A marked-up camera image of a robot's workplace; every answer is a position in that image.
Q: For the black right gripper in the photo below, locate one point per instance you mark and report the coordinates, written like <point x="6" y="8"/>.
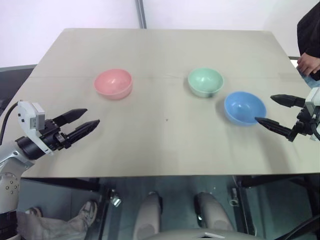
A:
<point x="303" y="125"/>

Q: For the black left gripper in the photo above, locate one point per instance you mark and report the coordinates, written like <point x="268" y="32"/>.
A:
<point x="51" y="136"/>

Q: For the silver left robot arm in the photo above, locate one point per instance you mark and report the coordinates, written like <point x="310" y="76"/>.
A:
<point x="10" y="150"/>

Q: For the bystander bare hand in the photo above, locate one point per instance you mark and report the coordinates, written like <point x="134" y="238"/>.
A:
<point x="308" y="63"/>

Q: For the blue plastic bowl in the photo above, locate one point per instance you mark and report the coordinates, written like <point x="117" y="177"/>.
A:
<point x="243" y="107"/>

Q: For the bystander blue jeans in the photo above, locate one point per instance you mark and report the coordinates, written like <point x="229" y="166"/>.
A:
<point x="312" y="80"/>

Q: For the red plastic bowl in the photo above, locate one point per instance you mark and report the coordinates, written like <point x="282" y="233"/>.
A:
<point x="112" y="82"/>

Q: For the dark grey panel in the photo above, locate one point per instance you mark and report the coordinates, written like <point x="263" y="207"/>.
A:
<point x="15" y="82"/>

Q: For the green plastic bowl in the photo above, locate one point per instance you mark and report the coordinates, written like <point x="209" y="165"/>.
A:
<point x="205" y="81"/>

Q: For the bystander black jacket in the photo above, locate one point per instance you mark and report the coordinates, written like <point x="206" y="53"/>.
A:
<point x="308" y="30"/>

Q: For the grey white sneaker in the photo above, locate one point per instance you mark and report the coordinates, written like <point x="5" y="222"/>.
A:
<point x="33" y="212"/>
<point x="88" y="212"/>

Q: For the beige trousers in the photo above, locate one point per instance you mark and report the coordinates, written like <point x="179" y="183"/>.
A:
<point x="50" y="228"/>

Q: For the grey robot left leg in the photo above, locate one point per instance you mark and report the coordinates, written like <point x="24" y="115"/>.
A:
<point x="147" y="215"/>

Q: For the grey robot leg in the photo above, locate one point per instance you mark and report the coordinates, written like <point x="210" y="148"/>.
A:
<point x="147" y="215"/>
<point x="212" y="212"/>

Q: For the grey robot right leg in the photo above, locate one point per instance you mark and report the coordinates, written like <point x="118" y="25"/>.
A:
<point x="212" y="212"/>

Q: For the grey ribbed pole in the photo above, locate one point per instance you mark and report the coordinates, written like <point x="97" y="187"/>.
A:
<point x="141" y="13"/>

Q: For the grey robot torso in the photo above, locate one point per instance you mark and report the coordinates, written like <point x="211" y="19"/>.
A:
<point x="207" y="235"/>

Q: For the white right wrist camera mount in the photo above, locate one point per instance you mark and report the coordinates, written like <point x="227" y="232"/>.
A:
<point x="314" y="99"/>

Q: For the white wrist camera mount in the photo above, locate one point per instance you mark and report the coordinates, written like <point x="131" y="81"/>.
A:
<point x="25" y="117"/>
<point x="314" y="99"/>

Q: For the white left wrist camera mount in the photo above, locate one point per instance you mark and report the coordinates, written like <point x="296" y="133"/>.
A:
<point x="25" y="117"/>

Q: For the black table frame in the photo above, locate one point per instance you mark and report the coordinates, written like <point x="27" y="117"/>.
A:
<point x="75" y="183"/>

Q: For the silver metal bracket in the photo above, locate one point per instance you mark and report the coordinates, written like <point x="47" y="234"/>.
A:
<point x="234" y="197"/>
<point x="115" y="198"/>

